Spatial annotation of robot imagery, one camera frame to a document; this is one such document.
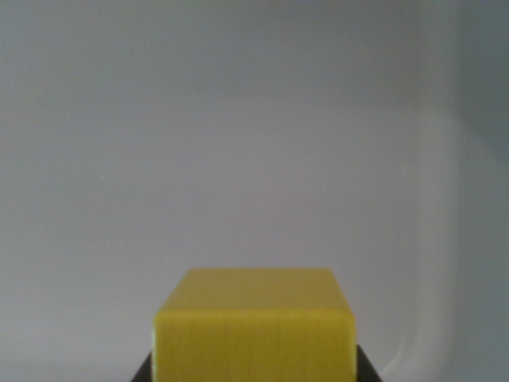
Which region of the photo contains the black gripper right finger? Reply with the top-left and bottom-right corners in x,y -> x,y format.
353,343 -> 385,382

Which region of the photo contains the yellow cube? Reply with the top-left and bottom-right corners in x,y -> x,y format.
151,267 -> 356,382

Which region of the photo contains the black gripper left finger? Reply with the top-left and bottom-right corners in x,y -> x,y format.
130,350 -> 154,382

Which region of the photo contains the grey plastic bin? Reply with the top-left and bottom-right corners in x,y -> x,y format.
0,0 -> 509,382

